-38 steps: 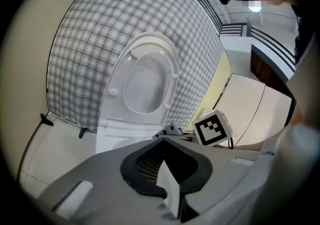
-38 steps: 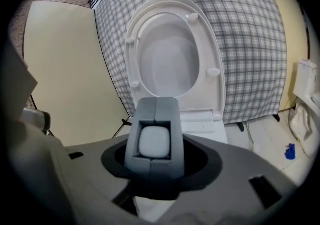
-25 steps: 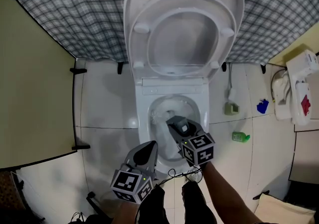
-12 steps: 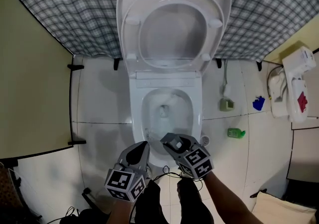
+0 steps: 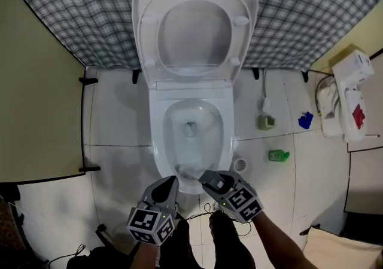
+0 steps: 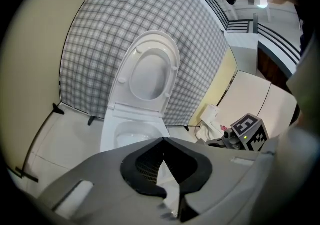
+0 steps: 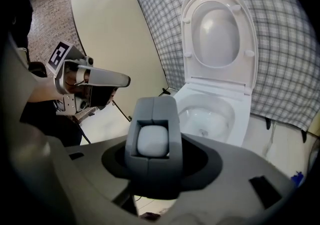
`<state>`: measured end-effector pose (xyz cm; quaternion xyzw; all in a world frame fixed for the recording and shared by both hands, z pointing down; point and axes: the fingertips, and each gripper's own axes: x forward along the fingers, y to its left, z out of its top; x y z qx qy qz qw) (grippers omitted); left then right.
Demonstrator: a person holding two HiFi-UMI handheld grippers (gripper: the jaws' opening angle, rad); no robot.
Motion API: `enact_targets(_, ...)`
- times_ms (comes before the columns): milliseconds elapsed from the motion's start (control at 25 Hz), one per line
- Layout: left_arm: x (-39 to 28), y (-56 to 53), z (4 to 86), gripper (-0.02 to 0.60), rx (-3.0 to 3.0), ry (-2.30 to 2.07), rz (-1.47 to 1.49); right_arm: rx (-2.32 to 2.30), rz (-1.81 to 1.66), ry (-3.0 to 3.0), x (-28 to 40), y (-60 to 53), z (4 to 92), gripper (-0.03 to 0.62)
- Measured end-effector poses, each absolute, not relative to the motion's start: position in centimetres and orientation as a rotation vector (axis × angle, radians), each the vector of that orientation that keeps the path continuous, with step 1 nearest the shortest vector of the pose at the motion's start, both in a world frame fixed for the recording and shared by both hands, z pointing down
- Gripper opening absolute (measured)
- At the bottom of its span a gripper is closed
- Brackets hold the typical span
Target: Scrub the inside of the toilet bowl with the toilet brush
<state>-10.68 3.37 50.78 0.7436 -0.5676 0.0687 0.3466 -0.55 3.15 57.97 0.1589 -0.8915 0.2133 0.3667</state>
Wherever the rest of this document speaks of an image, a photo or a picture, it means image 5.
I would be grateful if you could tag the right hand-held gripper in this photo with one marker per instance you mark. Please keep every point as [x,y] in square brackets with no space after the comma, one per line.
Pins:
[243,205]

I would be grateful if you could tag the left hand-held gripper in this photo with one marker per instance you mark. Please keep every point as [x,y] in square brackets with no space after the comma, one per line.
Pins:
[143,223]

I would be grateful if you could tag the large white toilet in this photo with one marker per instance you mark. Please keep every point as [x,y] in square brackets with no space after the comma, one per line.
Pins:
[157,118]

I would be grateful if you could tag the person's left forearm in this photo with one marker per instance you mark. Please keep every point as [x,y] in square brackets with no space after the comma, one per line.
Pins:
[146,257]

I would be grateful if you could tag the person's right forearm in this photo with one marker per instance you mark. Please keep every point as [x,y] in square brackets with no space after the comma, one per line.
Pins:
[275,238]

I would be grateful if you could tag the white toilet brush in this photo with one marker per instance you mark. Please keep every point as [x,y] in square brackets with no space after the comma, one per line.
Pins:
[264,104]

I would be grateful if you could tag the small white toilet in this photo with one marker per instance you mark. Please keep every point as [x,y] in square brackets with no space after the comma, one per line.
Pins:
[350,73]

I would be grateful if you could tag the person's left leg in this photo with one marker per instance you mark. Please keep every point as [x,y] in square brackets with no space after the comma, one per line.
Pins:
[176,247]

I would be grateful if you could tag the person's leg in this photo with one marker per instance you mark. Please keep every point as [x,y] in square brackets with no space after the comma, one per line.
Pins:
[230,244]
[176,247]

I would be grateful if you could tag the person's right leg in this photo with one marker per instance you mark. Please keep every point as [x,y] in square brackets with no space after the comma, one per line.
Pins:
[230,244]

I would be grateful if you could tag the green plastic bottle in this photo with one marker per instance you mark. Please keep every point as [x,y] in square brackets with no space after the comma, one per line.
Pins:
[276,155]

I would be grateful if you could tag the green brush holder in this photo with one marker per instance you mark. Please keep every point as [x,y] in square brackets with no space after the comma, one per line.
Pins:
[263,122]

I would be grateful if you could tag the black partition foot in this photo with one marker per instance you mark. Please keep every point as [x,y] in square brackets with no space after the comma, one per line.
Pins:
[89,169]
[88,81]
[309,229]

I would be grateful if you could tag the black office chair base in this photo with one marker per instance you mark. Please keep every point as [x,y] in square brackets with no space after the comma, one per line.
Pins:
[101,262]

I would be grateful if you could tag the black curtain stand foot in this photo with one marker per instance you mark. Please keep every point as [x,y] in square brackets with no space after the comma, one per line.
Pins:
[136,76]
[305,76]
[256,73]

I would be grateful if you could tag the cream fabric cushion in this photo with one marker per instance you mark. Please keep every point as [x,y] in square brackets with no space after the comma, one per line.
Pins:
[344,250]

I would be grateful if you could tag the red cloth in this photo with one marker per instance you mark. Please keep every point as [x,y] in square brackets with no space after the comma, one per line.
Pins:
[359,115]

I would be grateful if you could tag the beige partition panel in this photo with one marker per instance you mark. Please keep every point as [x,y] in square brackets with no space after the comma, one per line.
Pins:
[36,97]

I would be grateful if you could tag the thin white stick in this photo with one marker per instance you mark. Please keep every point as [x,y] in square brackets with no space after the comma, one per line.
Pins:
[372,135]

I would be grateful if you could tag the yellow partition panel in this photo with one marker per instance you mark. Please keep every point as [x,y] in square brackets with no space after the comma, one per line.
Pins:
[353,37]

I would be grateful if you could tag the grey plaid curtain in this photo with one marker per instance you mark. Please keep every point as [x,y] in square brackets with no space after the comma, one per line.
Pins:
[74,7]

